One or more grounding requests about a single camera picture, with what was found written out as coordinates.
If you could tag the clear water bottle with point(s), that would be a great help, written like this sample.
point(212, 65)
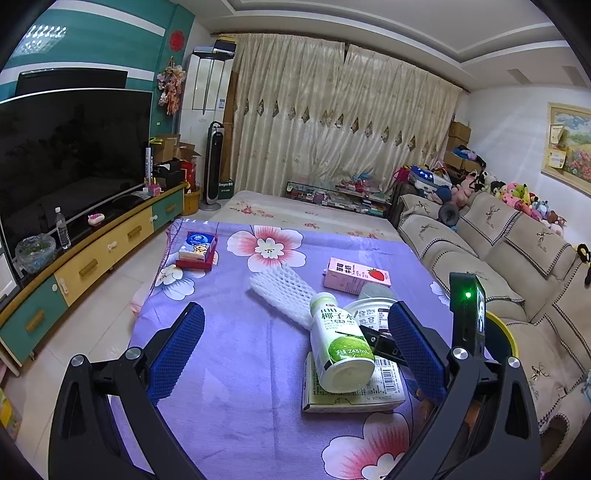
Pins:
point(61, 228)

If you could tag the cardboard boxes stack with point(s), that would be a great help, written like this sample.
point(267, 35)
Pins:
point(458, 154)

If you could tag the cream curtain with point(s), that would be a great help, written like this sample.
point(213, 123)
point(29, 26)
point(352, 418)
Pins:
point(321, 111)

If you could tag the pile of plush toys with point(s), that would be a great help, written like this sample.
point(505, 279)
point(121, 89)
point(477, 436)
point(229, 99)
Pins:
point(516, 195)

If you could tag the pink strawberry milk carton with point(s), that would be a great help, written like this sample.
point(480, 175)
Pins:
point(350, 277)

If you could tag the framed flower painting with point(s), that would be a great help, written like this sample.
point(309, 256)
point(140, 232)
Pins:
point(567, 148)

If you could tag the black bin with yellow rim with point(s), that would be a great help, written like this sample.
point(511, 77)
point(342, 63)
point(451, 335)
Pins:
point(499, 342)

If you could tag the red and blue box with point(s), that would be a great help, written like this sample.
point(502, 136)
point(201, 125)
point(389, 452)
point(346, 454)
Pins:
point(197, 252)

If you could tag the black tower fan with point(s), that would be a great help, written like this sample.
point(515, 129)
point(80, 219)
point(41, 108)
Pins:
point(212, 167)

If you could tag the glass ashtray bowl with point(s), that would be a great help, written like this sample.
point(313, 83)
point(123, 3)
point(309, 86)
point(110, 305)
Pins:
point(34, 253)

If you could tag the green white drink bottle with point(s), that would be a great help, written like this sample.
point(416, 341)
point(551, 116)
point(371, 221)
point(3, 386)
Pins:
point(343, 360)

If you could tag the floral floor mat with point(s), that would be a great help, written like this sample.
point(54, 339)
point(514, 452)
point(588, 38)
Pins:
point(252, 208)

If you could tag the beige sofa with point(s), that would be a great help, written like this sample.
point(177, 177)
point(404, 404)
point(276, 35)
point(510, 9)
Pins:
point(536, 283)

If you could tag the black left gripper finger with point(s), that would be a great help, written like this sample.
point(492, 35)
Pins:
point(383, 346)

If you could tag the white foam fruit net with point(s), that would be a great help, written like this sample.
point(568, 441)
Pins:
point(286, 291)

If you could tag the black flat television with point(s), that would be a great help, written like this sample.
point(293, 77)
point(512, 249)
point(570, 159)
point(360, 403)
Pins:
point(71, 149)

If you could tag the purple floral tablecloth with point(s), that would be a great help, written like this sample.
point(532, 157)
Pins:
point(236, 408)

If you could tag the pink flower wall decoration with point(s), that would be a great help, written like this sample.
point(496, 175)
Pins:
point(170, 84)

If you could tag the low glass shelf with clutter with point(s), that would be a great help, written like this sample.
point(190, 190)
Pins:
point(338, 198)

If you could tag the white standing air conditioner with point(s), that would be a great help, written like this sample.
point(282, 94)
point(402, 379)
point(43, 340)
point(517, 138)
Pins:
point(204, 98)

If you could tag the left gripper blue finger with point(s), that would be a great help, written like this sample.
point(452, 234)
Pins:
point(170, 349)
point(423, 349)

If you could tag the green yellow TV cabinet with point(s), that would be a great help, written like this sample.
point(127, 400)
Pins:
point(34, 311)

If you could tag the white yogurt tub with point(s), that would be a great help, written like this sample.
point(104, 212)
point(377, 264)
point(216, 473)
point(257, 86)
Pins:
point(372, 307)

